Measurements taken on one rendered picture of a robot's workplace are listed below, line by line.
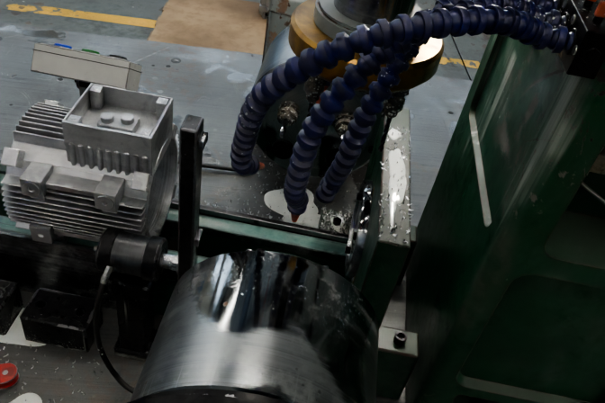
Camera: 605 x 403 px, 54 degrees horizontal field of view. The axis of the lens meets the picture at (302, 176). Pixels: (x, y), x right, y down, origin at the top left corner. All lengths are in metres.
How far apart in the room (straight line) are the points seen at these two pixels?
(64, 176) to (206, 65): 0.84
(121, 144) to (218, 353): 0.36
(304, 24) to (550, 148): 0.29
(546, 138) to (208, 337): 0.37
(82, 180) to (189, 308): 0.31
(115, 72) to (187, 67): 0.56
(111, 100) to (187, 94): 0.62
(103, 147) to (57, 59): 0.32
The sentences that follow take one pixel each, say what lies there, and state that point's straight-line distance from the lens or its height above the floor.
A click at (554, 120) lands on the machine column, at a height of 1.35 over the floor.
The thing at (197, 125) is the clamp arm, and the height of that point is 1.25.
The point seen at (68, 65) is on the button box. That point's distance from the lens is 1.12.
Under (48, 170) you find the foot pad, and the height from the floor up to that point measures 1.07.
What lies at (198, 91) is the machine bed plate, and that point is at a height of 0.80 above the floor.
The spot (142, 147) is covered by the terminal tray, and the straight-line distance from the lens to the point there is 0.81.
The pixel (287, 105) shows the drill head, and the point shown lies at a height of 1.07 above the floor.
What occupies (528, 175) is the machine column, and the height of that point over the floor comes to 1.29.
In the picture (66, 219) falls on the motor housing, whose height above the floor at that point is 1.01.
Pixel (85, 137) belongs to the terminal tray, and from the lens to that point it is 0.84.
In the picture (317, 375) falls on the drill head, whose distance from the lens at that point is 0.57.
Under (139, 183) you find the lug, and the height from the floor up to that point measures 1.08.
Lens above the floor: 1.63
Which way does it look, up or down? 40 degrees down
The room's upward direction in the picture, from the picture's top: 11 degrees clockwise
